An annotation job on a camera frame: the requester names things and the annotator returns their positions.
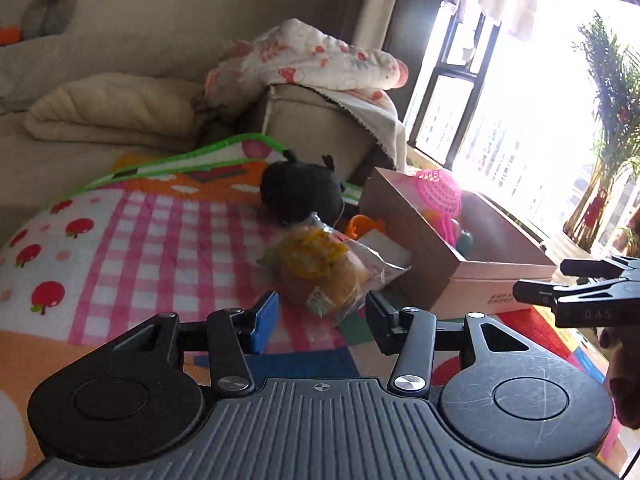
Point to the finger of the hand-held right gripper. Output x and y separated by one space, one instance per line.
590 305
600 267

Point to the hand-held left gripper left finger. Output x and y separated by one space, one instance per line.
265 322

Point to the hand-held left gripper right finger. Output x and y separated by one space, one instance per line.
382 325

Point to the yellow label bread packet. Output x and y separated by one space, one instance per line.
315 270

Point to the brown cardboard box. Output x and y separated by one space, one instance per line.
425 255

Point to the black plush toy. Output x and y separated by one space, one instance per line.
300 190

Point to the person's right hand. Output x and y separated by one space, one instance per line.
625 390

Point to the orange plastic toy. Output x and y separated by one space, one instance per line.
362 225

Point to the pink plastic toy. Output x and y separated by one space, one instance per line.
445 227

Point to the teal plastic toy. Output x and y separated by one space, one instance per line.
464 242

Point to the pink checked apple blanket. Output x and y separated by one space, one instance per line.
150 260

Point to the pink mesh basket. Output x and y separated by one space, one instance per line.
440 192

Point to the colourful green-edged play mat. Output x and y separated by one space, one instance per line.
210 175

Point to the potted palm plant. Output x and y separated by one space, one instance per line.
610 110

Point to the beige frayed-edge cloth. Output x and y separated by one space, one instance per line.
380 120

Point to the folded beige blanket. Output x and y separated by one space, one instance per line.
110 110

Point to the floral white quilt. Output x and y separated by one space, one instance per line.
310 55

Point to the beige sofa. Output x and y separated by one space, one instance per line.
150 20

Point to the grey plush pillow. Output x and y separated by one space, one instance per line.
50 10

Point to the small orange object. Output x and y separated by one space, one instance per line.
9 35

